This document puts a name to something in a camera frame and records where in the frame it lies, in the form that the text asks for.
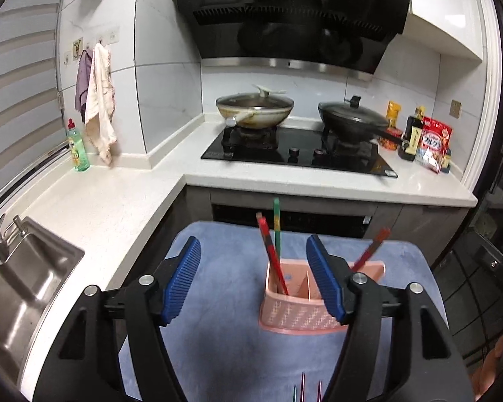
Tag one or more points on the white kitchen countertop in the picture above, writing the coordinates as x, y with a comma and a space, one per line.
109, 201

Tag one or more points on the yellow snack bag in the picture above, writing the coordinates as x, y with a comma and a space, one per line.
393, 113

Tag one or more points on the red cereal bag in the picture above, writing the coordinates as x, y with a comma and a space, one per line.
434, 142

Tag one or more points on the white hanging towel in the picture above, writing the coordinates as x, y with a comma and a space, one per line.
100, 104

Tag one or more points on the red chopstick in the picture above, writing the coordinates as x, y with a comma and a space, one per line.
373, 247
260, 220

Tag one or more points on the dark kitchen base cabinet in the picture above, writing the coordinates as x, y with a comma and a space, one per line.
402, 222

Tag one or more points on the pink perforated utensil holder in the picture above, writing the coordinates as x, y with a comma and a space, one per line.
293, 314

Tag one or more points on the black range hood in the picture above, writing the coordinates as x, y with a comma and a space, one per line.
297, 16

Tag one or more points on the green chopstick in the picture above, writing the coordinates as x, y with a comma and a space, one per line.
294, 395
277, 226

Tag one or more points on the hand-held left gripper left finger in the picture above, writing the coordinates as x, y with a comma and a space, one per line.
182, 284

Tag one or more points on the white window blinds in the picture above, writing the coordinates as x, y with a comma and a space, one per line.
16, 71

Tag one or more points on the maroon chopstick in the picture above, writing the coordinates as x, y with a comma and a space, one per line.
302, 389
320, 391

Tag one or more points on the black wok with lid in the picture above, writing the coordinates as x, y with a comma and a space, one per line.
352, 123

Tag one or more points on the small dark sauce bottle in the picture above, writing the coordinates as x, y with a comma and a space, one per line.
447, 163

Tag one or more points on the black framed glass door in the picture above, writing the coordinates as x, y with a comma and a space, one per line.
494, 217

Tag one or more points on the steel kitchen sink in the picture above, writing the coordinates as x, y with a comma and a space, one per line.
25, 293

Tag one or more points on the steel faucet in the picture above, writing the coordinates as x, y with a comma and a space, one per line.
0, 238

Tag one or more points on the green dish soap bottle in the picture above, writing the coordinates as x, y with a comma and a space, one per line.
79, 155

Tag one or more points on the red food packet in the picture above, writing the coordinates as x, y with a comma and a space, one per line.
390, 142

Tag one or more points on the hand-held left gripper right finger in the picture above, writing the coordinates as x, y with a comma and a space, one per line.
325, 280

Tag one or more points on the gold wall socket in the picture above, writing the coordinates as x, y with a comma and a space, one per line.
456, 109

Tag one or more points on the person's right hand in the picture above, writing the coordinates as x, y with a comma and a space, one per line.
490, 364

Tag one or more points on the brown chopstick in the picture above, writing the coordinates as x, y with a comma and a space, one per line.
281, 280

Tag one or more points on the beige wok with lid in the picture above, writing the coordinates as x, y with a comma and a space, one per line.
255, 113

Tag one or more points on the purple hanging cloth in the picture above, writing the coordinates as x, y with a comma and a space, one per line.
83, 79

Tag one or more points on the blue plush mat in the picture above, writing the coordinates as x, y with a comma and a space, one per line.
226, 301

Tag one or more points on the black gas stove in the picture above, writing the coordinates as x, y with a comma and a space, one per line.
255, 157

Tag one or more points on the dark soy sauce bottle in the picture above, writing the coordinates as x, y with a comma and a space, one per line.
413, 134

